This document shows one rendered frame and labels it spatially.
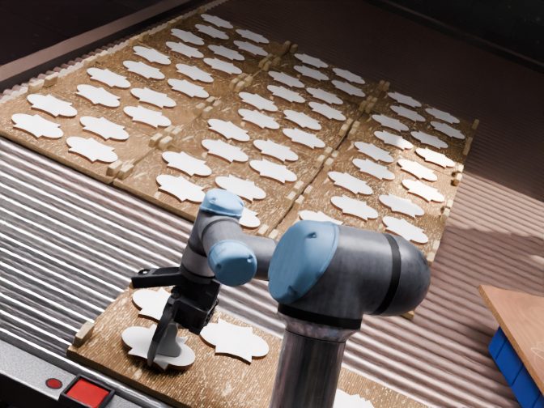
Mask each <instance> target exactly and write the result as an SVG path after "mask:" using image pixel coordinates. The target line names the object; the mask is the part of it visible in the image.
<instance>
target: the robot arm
mask: <svg viewBox="0 0 544 408"><path fill-rule="evenodd" d="M243 209H244V203H243V201H242V200H241V198H240V197H238V196H237V195H236V194H234V193H232V192H230V191H227V190H224V189H211V190H209V191H208V192H207V193H206V194H205V197H204V198H203V200H202V204H201V205H200V206H199V210H198V214H197V217H196V219H195V221H194V224H193V228H192V231H191V233H190V235H189V239H188V241H187V244H186V246H185V250H184V252H183V255H182V257H181V264H180V266H173V267H163V268H152V269H141V270H139V271H138V272H137V273H136V274H135V275H134V276H132V277H131V282H132V285H133V288H134V289H138V288H149V287H172V286H174V287H173V288H172V290H171V293H172V294H171V295H170V296H169V297H168V300H167V302H166V304H165V306H164V310H163V314H162V316H161V318H160V319H159V323H158V325H157V326H156V329H155V332H154V335H153V337H152V340H151V344H150V346H149V350H148V352H147V365H148V366H150V367H151V365H152V363H153V361H154V359H155V356H156V355H165V356H169V357H174V358H176V357H179V356H180V355H181V352H182V349H181V347H180V345H179V344H178V343H177V342H176V336H177V333H178V327H179V328H183V329H188V330H189V332H191V333H193V334H196V335H197V336H199V335H200V333H201V331H202V330H203V328H204V327H205V326H207V325H208V324H209V323H210V321H211V318H212V317H213V314H214V311H215V308H216V306H217V305H218V303H219V297H218V294H219V291H220V288H221V286H222V285H225V286H228V287H237V286H240V285H245V284H246V283H248V282H249V281H250V280H251V279H256V280H261V281H267V282H268V289H269V293H270V295H271V297H272V298H273V299H274V300H276V301H277V302H278V311H277V314H278V315H279V317H280V318H281V320H282V321H283V324H284V326H285V330H284V335H283V342H282V346H281V351H280V355H279V359H278V366H277V371H276V375H275V379H274V387H273V391H272V395H271V399H270V407H269V408H334V400H335V396H336V392H337V387H338V380H339V376H340V371H341V367H342V361H343V356H344V352H345V348H346V340H347V339H348V338H349V337H350V336H352V335H354V334H356V333H357V332H359V331H360V329H361V324H362V320H363V315H370V316H377V317H395V316H400V315H402V314H405V313H407V312H410V311H412V310H413V309H415V308H416V307H418V306H419V305H420V304H421V303H422V302H423V300H424V298H425V297H426V295H427V293H428V290H429V288H430V284H431V271H430V266H429V264H428V262H427V259H426V257H425V256H424V254H423V252H422V251H421V250H420V249H419V248H418V247H417V246H416V245H414V244H413V243H411V242H410V241H408V240H406V239H405V238H402V237H400V236H395V235H393V234H389V233H382V232H374V231H370V230H366V229H361V228H357V227H349V226H345V225H340V224H336V223H334V222H331V221H323V222H321V221H316V220H310V219H305V220H301V221H299V222H297V223H294V224H293V225H291V226H290V227H289V228H288V229H287V231H286V232H285V233H284V234H283V235H282V237H281V238H280V240H274V239H269V238H264V237H260V236H251V235H246V234H244V232H243V230H242V228H241V226H240V224H239V222H240V218H242V212H243ZM165 334H166V335H165ZM164 336H165V337H164Z"/></svg>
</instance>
